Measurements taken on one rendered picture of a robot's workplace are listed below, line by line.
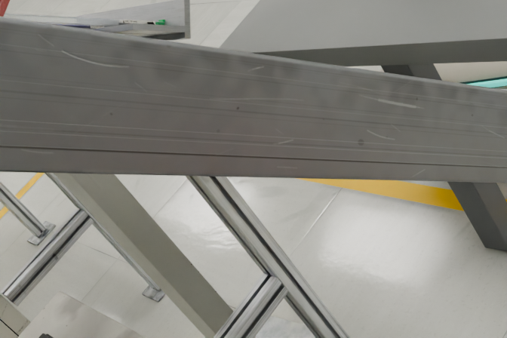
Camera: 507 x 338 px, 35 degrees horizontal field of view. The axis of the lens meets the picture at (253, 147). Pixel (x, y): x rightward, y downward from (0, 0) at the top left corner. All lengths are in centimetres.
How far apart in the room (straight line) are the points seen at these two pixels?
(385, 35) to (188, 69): 85
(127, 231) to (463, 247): 69
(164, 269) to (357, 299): 45
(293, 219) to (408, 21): 91
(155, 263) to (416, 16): 64
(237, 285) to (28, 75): 165
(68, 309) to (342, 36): 58
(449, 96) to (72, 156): 25
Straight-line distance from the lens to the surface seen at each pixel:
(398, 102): 48
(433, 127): 50
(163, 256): 149
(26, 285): 195
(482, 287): 162
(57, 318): 112
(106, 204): 141
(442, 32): 116
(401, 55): 119
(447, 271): 168
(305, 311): 145
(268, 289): 138
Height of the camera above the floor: 118
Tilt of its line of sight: 30 degrees down
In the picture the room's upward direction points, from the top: 36 degrees counter-clockwise
